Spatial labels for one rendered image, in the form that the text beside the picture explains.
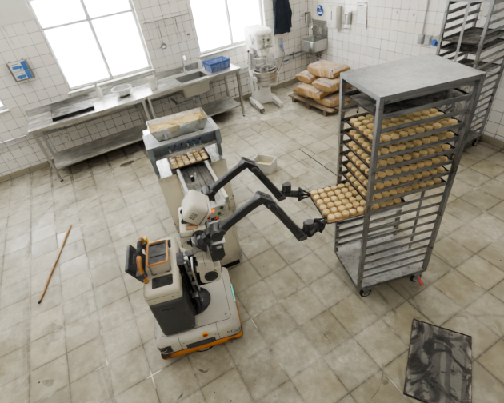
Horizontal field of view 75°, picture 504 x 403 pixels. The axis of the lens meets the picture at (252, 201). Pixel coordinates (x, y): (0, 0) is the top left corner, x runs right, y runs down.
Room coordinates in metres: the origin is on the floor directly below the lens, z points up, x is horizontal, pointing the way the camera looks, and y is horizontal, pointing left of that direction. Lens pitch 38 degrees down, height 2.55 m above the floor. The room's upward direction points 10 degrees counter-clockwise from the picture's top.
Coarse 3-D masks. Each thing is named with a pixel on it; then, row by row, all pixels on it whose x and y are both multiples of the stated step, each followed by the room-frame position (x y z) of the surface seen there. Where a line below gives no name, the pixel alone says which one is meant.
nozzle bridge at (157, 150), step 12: (192, 132) 2.99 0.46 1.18; (204, 132) 2.94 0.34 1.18; (216, 132) 2.96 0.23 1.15; (156, 144) 2.86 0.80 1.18; (168, 144) 2.83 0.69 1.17; (180, 144) 2.95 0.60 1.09; (192, 144) 2.98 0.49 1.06; (204, 144) 2.96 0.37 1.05; (216, 144) 3.09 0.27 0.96; (156, 156) 2.88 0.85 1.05; (168, 156) 2.86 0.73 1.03; (156, 168) 2.89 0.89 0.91
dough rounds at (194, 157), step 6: (192, 150) 3.12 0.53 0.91; (198, 150) 3.09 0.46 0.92; (204, 150) 3.10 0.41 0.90; (174, 156) 3.08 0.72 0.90; (180, 156) 3.06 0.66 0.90; (186, 156) 3.01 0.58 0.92; (192, 156) 2.98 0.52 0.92; (198, 156) 2.96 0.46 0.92; (204, 156) 2.94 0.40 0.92; (174, 162) 2.91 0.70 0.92; (180, 162) 2.89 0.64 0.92; (186, 162) 2.87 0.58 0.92; (192, 162) 2.88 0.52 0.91; (174, 168) 2.83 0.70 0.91
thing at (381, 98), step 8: (384, 96) 1.64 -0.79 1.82; (376, 112) 1.66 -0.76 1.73; (376, 120) 1.65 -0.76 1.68; (376, 128) 1.64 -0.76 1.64; (376, 136) 1.64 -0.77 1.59; (376, 144) 1.64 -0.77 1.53; (376, 152) 1.64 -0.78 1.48; (376, 160) 1.64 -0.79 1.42; (368, 184) 1.66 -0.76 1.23; (368, 192) 1.65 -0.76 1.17; (368, 200) 1.64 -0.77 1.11; (368, 208) 1.64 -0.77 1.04; (368, 216) 1.64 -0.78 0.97; (368, 224) 1.64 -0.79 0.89; (368, 232) 1.64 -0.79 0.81; (360, 256) 1.66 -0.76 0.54; (360, 264) 1.65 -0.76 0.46; (360, 272) 1.64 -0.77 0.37; (360, 280) 1.64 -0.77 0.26; (360, 288) 1.64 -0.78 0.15
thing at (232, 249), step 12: (204, 168) 2.85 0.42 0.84; (192, 180) 2.64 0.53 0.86; (204, 180) 2.63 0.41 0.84; (216, 204) 2.23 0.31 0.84; (228, 204) 2.26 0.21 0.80; (228, 216) 2.25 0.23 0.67; (228, 240) 2.23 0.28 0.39; (228, 252) 2.22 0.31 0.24; (240, 252) 2.26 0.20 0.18; (228, 264) 2.25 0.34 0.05
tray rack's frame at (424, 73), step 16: (384, 64) 2.13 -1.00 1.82; (400, 64) 2.08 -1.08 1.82; (416, 64) 2.03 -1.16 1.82; (432, 64) 1.99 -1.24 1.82; (448, 64) 1.94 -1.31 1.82; (352, 80) 1.95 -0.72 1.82; (368, 80) 1.90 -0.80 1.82; (384, 80) 1.86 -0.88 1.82; (400, 80) 1.82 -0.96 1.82; (416, 80) 1.78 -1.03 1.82; (432, 80) 1.75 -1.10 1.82; (448, 80) 1.71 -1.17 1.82; (464, 80) 1.71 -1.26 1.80; (480, 80) 1.72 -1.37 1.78; (400, 96) 1.66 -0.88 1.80; (464, 128) 1.73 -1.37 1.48; (464, 144) 1.72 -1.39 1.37; (448, 176) 1.75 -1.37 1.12; (448, 192) 1.72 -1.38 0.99; (416, 224) 1.95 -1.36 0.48; (384, 240) 2.13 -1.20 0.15; (400, 240) 2.09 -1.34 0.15; (432, 240) 1.72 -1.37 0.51; (352, 256) 2.00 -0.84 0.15; (400, 256) 1.91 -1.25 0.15; (352, 272) 1.82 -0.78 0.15; (368, 272) 1.79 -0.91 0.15; (400, 272) 1.74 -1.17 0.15; (416, 272) 1.71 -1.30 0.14; (368, 288) 1.65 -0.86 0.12
